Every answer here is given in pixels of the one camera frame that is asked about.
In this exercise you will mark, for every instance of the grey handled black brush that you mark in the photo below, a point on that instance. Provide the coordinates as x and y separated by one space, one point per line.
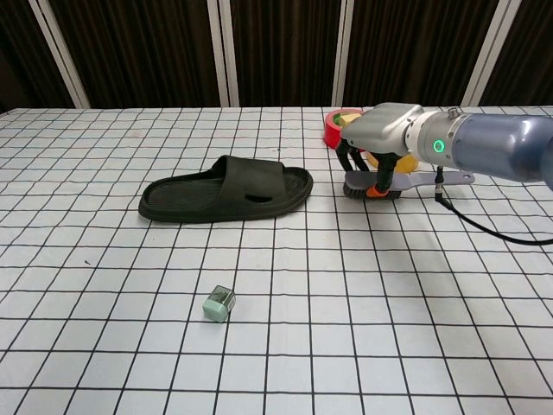
415 180

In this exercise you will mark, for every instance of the white checkered tablecloth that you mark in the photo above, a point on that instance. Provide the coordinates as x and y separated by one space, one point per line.
276 281

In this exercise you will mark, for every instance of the red tape roll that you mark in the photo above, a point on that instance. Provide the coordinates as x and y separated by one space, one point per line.
332 134

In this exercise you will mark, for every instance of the yellow clear tape roll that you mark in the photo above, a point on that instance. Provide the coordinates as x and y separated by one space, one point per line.
408 164

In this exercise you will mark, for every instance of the yellow block inside red tape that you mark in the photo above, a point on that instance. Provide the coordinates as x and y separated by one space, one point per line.
349 117

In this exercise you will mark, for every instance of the small green plastic box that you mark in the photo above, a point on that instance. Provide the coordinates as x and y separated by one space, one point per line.
218 304

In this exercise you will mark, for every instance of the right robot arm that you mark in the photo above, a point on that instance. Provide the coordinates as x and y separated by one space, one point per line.
497 142

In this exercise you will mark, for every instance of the white partition post with foot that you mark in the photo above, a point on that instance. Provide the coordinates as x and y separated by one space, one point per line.
345 52

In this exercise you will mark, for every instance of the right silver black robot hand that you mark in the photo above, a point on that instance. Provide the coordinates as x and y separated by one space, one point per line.
380 127

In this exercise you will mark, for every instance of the black rubber slide sandal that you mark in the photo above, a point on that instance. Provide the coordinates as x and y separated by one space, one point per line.
194 203

